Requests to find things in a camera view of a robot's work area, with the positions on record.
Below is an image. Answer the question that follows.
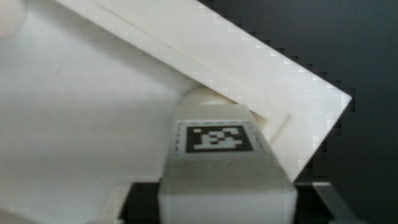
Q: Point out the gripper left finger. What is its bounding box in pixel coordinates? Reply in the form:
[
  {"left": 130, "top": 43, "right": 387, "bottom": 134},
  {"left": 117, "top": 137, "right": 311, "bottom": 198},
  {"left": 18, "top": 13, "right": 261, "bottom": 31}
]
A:
[{"left": 87, "top": 183, "right": 131, "bottom": 224}]

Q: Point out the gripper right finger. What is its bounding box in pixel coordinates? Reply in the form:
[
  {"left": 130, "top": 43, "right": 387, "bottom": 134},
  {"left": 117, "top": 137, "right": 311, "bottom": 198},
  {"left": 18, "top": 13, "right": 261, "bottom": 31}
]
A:
[{"left": 311, "top": 182, "right": 370, "bottom": 224}]

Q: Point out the white leg with tag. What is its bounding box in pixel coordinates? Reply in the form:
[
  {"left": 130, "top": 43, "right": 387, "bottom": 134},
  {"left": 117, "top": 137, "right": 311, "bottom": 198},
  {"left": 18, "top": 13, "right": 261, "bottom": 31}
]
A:
[{"left": 158, "top": 88, "right": 297, "bottom": 224}]

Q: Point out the white square table top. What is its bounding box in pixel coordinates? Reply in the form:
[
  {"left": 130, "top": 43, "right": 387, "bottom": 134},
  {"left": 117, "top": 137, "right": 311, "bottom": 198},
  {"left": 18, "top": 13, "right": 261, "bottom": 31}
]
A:
[{"left": 0, "top": 0, "right": 350, "bottom": 224}]

